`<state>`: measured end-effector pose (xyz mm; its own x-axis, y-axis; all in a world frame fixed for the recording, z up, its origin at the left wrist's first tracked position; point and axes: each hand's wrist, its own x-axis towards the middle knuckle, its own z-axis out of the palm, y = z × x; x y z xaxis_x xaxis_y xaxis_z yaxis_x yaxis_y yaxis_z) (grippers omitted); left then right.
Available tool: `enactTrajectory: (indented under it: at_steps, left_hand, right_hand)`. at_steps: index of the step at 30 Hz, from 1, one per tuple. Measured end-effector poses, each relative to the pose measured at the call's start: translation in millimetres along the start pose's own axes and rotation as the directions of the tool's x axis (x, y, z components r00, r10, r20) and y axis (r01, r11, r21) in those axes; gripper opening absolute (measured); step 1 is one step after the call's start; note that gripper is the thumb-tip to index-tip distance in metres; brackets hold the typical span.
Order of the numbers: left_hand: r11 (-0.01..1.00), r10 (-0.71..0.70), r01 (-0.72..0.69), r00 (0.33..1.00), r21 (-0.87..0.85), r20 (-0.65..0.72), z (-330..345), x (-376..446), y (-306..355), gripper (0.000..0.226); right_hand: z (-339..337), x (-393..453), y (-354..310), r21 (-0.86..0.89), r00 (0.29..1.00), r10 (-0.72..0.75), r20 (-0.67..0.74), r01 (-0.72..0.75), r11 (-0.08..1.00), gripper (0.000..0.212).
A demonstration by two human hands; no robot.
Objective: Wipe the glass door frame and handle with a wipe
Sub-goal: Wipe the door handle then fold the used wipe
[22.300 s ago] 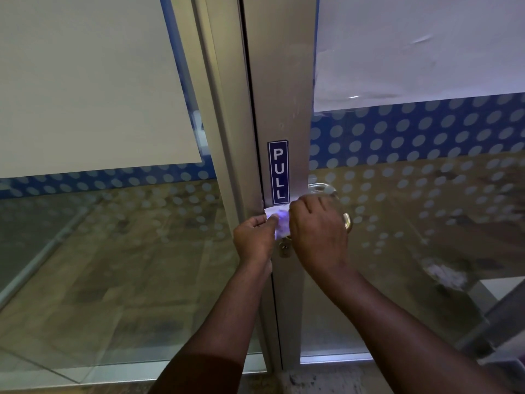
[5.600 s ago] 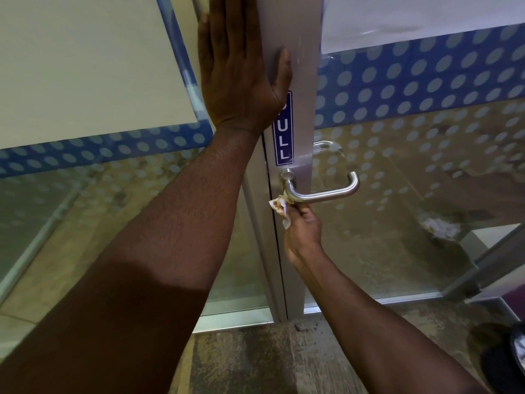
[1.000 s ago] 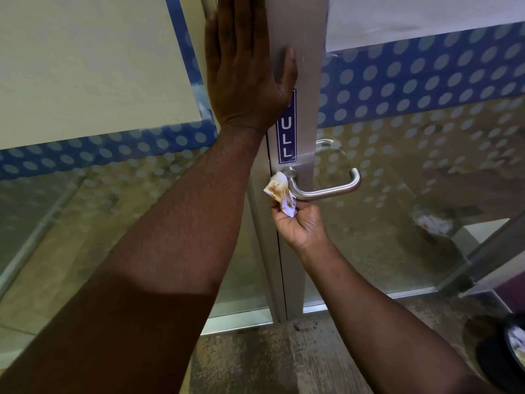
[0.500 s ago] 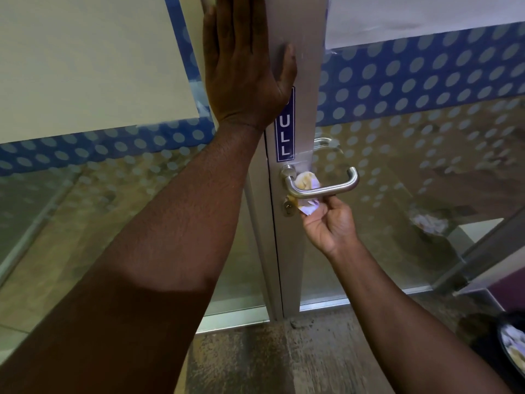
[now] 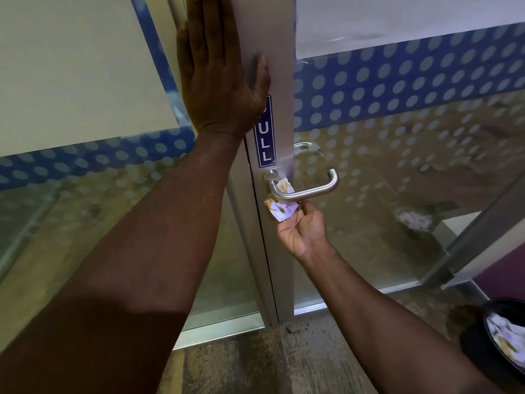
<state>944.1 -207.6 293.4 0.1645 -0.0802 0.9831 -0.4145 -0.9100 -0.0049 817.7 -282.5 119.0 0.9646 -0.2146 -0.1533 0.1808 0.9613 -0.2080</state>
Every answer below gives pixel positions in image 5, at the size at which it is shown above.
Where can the person's left hand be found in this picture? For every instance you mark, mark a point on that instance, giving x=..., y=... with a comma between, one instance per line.
x=217, y=86

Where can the blue PULL sign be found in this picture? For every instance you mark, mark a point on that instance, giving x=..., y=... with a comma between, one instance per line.
x=264, y=143

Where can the glass door with metal frame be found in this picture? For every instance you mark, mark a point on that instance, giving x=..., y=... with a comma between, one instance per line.
x=270, y=28

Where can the white wet wipe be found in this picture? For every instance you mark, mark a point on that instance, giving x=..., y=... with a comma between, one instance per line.
x=283, y=209

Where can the person's right forearm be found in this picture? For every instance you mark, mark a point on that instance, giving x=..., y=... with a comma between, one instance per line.
x=389, y=336

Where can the white paper sheet on partition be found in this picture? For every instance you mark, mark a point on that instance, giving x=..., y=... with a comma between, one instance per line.
x=74, y=69

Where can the crumpled white paper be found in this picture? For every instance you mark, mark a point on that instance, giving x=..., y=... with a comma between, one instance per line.
x=508, y=336

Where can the person's right hand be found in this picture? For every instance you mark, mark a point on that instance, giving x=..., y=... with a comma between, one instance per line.
x=303, y=233

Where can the black waste bin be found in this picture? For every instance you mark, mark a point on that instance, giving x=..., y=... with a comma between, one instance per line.
x=476, y=340

